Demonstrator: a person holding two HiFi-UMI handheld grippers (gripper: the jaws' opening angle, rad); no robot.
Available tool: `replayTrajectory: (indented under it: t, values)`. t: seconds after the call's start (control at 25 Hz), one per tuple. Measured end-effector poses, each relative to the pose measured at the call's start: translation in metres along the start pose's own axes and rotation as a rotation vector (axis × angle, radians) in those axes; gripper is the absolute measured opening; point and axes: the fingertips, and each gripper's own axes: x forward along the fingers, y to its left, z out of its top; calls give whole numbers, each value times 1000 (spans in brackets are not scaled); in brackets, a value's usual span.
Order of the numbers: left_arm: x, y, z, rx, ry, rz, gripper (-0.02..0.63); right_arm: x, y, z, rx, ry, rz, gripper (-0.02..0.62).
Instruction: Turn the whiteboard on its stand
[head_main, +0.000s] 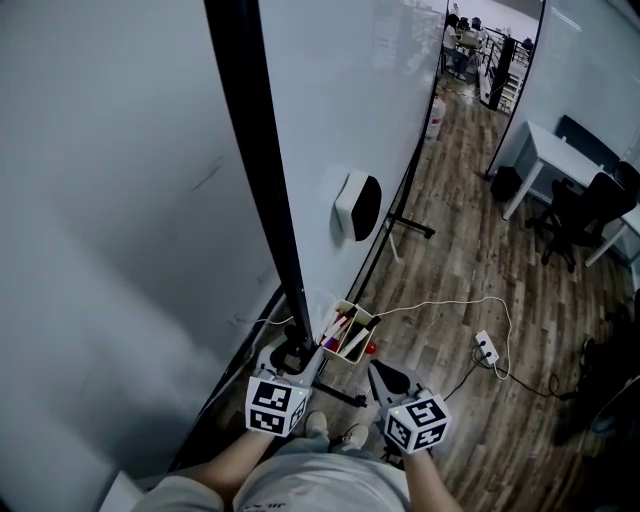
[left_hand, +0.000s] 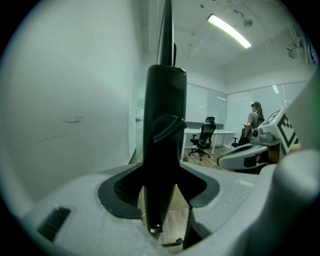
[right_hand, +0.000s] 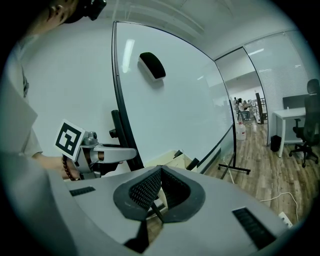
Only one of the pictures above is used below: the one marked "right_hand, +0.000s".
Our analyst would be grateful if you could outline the white plastic jug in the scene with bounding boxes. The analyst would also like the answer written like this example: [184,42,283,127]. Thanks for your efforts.
[235,121,247,142]

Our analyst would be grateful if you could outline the white desk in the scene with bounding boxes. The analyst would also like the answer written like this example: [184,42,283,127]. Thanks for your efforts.
[271,106,309,159]

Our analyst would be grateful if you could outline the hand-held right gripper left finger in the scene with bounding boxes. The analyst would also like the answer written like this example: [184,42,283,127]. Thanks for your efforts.
[113,165,163,221]

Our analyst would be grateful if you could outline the black box under desk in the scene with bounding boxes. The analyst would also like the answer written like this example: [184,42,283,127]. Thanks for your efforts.
[270,134,283,153]

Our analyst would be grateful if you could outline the black-framed glass partition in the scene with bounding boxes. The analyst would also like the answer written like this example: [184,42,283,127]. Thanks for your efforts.
[214,29,312,147]

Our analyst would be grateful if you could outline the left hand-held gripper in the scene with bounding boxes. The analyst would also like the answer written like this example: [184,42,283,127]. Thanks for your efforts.
[54,119,138,181]

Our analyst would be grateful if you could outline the black desk divider screen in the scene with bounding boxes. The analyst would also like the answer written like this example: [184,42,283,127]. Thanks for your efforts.
[282,94,311,110]

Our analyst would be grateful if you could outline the white power strip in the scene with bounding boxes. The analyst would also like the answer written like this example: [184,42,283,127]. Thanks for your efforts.
[278,211,294,229]

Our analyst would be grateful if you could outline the black and white board eraser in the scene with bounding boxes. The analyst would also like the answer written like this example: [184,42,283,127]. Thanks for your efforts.
[137,51,167,82]

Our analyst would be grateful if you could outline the black office chair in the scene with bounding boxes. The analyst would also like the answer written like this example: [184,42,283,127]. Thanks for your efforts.
[289,78,320,169]

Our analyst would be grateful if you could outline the person's head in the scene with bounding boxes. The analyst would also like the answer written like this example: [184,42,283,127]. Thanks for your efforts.
[29,0,85,36]

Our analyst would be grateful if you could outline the black head camera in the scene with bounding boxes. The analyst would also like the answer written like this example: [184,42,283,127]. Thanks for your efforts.
[83,0,108,22]

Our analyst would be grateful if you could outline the person's left forearm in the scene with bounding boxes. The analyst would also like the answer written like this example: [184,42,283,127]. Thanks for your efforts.
[31,151,81,181]

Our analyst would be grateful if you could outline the open cardboard box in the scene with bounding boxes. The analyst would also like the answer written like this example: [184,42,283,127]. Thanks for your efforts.
[144,149,200,173]

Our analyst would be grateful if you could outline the black whiteboard stand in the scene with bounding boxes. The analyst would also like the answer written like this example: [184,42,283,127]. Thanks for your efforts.
[108,109,252,181]

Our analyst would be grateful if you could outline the person's light grey shirt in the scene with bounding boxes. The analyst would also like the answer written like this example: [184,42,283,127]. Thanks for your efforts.
[1,33,44,157]

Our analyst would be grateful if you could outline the person's left hand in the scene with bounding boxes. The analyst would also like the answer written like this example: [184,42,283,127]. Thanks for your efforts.
[97,150,125,177]

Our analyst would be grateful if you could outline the brown bead bracelet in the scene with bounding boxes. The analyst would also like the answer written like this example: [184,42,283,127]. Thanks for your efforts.
[61,155,82,182]

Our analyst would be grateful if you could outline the large white whiteboard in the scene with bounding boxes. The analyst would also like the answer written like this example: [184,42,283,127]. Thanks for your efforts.
[111,20,236,175]

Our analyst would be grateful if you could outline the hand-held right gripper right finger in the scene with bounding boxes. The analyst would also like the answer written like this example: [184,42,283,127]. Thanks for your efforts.
[161,166,206,224]

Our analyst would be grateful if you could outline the white floor cable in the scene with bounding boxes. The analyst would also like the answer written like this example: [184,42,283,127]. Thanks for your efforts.
[259,191,300,222]

